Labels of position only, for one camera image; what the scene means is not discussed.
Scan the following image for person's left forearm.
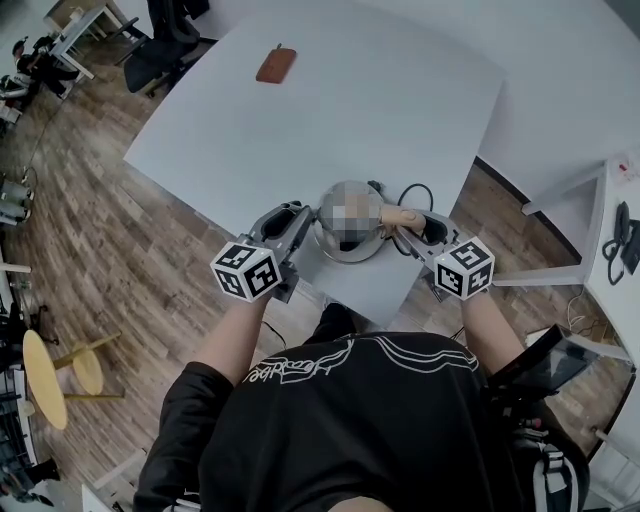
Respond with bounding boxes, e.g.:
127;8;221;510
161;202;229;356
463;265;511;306
191;293;267;387

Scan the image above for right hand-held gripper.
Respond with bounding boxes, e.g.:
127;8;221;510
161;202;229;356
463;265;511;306
393;212;496;304

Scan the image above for person's black printed shirt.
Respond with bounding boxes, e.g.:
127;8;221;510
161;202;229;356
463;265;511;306
133;329;592;512

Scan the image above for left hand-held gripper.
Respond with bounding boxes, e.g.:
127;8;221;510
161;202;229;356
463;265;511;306
209;199;321;306

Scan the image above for grey strap with buckle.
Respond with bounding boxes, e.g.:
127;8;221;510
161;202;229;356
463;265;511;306
528;439;577;512

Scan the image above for brown leather pouch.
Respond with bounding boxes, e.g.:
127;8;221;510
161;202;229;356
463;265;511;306
255;42;298;85

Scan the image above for white work table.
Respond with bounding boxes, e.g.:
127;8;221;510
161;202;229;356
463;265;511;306
122;19;505;329

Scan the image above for grey cylinder device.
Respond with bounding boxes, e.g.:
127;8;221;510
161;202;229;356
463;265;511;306
0;171;35;227

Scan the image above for small round yellow stool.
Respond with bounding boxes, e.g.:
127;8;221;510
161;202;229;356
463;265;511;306
51;331;125;402

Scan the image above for black desk telephone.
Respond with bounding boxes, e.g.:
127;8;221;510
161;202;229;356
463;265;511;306
601;200;640;287

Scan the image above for large round yellow table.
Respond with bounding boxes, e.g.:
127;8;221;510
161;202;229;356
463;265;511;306
21;328;69;432

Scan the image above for person's black trousers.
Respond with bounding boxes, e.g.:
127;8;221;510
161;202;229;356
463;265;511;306
312;301;359;347

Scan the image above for black office chair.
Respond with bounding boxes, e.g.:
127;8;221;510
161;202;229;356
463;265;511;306
121;0;214;99

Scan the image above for white floor cable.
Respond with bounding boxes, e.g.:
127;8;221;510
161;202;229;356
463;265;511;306
566;291;604;334

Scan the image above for white side desk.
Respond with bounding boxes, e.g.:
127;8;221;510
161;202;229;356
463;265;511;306
492;153;640;362

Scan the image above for black power cord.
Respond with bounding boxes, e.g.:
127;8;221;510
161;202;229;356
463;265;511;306
367;178;435;214

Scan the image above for steel bowl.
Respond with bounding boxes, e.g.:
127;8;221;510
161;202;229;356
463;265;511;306
316;178;425;265

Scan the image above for black tablet device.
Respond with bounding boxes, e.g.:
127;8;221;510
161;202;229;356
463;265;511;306
491;323;601;402

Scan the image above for white background desk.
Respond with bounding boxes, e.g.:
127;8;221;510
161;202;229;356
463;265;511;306
41;0;122;81

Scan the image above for person's right forearm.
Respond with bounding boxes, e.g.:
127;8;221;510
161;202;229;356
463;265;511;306
457;288;527;377

